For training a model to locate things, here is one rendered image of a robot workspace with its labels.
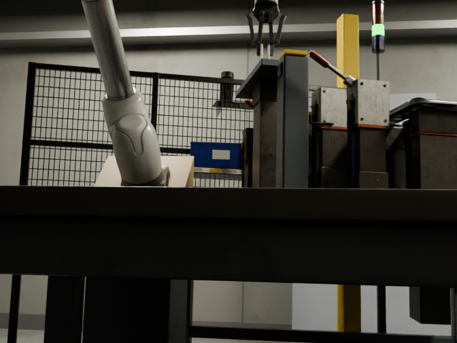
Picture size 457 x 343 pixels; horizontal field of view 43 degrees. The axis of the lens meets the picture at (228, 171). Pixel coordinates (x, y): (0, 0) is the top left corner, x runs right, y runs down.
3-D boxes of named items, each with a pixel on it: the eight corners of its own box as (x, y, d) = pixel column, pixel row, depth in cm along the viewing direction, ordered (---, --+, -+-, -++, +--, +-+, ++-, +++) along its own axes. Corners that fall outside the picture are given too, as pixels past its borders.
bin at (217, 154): (251, 169, 285) (252, 143, 287) (189, 167, 284) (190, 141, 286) (249, 174, 302) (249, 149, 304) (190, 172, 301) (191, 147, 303)
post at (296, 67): (310, 222, 149) (311, 57, 156) (281, 222, 148) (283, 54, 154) (300, 224, 157) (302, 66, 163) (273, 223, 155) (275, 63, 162)
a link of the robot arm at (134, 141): (123, 189, 208) (111, 137, 195) (115, 161, 222) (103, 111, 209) (167, 178, 211) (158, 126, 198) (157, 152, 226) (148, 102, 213)
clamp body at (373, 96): (392, 225, 143) (390, 81, 148) (346, 223, 141) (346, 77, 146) (379, 226, 150) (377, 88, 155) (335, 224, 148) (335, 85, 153)
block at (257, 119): (283, 226, 173) (285, 80, 180) (257, 226, 172) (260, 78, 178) (274, 228, 183) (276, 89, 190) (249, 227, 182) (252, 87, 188)
